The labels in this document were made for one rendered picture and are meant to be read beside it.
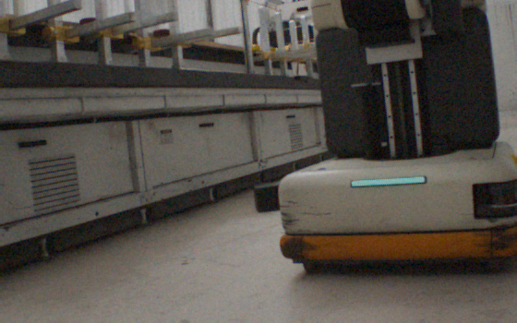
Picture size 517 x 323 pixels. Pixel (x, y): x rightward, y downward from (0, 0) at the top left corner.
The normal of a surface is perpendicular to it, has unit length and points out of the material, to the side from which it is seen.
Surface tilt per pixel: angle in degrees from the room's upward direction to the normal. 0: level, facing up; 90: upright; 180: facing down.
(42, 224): 90
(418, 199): 90
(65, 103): 90
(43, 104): 90
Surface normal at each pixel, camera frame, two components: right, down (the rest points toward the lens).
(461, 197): -0.43, 0.10
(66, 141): 0.90, -0.08
